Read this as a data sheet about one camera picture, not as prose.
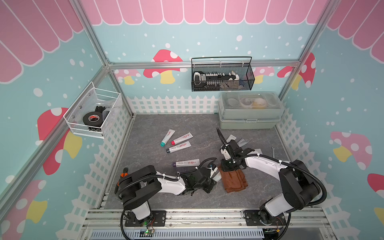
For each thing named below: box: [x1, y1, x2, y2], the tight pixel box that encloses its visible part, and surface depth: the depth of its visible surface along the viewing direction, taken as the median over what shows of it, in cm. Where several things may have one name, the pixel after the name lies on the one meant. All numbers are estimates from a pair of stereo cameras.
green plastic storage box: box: [218, 91, 285, 129], surface depth 104 cm
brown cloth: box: [219, 165, 248, 193], surface depth 86 cm
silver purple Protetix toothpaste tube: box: [236, 137, 249, 148], surface depth 105 cm
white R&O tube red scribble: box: [226, 134, 237, 143], surface depth 108 cm
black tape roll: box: [82, 111, 103, 127], surface depth 71 cm
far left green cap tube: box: [160, 129, 176, 147], surface depth 107 cm
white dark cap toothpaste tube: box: [166, 140, 192, 154], surface depth 101 cm
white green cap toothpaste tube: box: [212, 171, 222, 182], surface depth 87 cm
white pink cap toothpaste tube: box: [171, 132, 194, 146], surface depth 106 cm
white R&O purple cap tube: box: [172, 158, 201, 168], surface depth 93 cm
